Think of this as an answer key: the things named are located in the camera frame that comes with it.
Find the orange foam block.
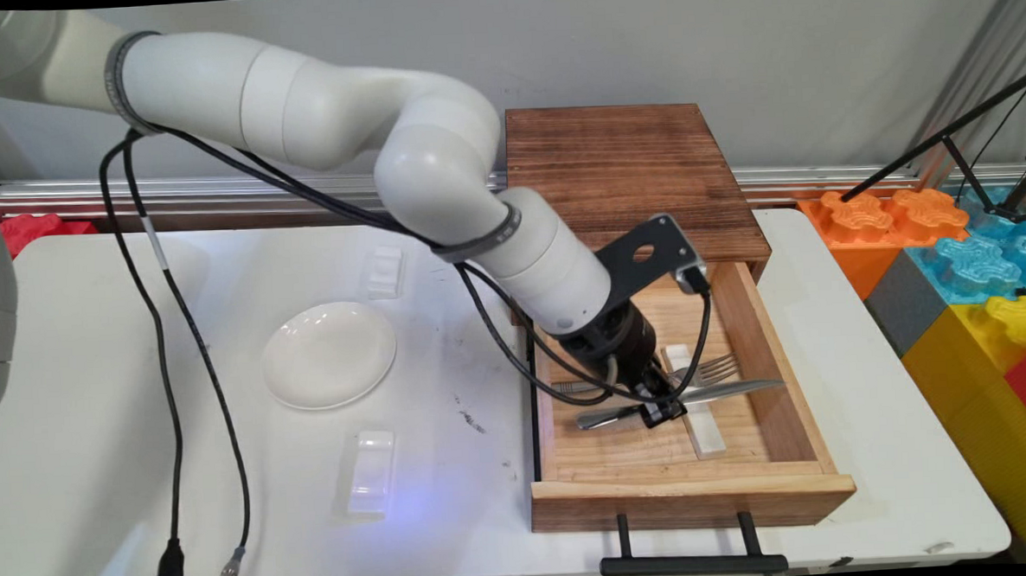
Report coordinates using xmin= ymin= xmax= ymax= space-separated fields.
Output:
xmin=799 ymin=186 xmax=971 ymax=304

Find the white round plate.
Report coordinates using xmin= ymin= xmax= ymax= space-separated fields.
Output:
xmin=259 ymin=298 xmax=401 ymax=413

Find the long white cutlery rest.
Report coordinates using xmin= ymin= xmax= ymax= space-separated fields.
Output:
xmin=661 ymin=341 xmax=729 ymax=462

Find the aluminium rail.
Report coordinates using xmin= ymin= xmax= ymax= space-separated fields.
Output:
xmin=0 ymin=136 xmax=1026 ymax=242

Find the grey foam block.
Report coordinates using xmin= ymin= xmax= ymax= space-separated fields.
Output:
xmin=862 ymin=250 xmax=950 ymax=360

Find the small white cutlery rest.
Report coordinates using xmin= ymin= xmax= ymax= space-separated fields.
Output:
xmin=362 ymin=243 xmax=408 ymax=301

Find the light wooden drawer, black handle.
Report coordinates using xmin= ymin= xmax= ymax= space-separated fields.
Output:
xmin=519 ymin=254 xmax=862 ymax=576

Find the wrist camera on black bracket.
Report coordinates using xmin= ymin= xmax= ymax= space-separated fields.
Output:
xmin=593 ymin=212 xmax=710 ymax=307

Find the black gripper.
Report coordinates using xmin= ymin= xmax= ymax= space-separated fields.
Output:
xmin=557 ymin=301 xmax=689 ymax=435

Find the small red foam block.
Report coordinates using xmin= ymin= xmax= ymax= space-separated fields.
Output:
xmin=0 ymin=211 xmax=97 ymax=259

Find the silver fork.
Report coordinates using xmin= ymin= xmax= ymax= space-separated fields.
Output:
xmin=551 ymin=352 xmax=741 ymax=397

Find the blue foam block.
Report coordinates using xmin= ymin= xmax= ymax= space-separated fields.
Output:
xmin=903 ymin=186 xmax=1026 ymax=308

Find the black tripod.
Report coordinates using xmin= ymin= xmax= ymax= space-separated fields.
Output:
xmin=835 ymin=74 xmax=1026 ymax=233

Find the silver table knife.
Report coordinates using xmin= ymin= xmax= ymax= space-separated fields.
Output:
xmin=574 ymin=377 xmax=787 ymax=432

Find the translucent white cutlery rest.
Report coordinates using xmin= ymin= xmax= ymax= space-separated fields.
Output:
xmin=342 ymin=427 xmax=401 ymax=520

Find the dark wooden cabinet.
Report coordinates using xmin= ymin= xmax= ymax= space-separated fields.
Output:
xmin=503 ymin=98 xmax=777 ymax=326

